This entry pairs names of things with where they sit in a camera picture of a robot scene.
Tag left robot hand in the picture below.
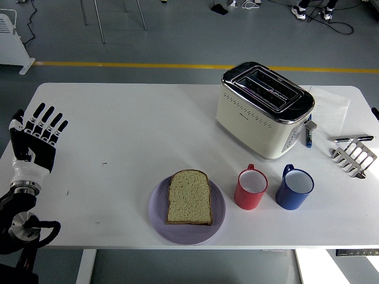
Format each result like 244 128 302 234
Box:
8 102 69 186

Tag bread slice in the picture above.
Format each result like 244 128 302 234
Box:
165 169 213 227

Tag purple plate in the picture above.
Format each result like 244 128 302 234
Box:
147 176 226 246

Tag black silver pen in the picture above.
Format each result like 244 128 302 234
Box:
327 135 374 143

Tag white paper sheet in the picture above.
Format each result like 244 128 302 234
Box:
307 85 352 135

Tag metal toast rack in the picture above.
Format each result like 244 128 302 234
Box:
330 137 378 179

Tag blue marker pen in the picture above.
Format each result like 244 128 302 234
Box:
304 114 313 148

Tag white table leg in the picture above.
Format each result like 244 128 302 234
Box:
294 249 306 284
75 249 97 284

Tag blue mug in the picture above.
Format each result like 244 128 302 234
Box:
275 163 314 211

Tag cream chrome toaster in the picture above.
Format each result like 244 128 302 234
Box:
215 61 317 161

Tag white panel heater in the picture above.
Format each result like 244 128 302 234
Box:
0 8 36 75

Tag yellow floor tape line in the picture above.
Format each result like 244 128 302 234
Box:
34 60 379 74

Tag black table control panel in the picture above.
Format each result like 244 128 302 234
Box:
335 249 379 257

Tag red mug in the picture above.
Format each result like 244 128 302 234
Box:
233 163 269 211

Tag metal chair legs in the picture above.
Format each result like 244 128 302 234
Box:
79 0 147 44

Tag black foot pedal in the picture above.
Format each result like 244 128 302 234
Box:
210 0 229 15

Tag long black floor cable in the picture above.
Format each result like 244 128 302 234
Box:
306 5 355 36

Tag thin black floor cable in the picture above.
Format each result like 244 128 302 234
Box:
22 0 38 46

